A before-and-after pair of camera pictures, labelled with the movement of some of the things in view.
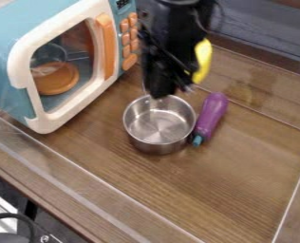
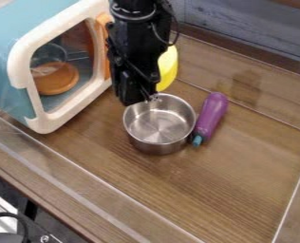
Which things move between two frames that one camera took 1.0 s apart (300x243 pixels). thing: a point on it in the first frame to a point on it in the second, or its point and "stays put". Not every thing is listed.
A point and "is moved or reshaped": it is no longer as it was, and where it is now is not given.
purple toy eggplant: [212, 116] stays put
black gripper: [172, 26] to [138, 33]
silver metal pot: [158, 123] stays put
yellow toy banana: [204, 52] is moved or reshaped
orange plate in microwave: [57, 78] stays put
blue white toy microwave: [58, 53] stays put
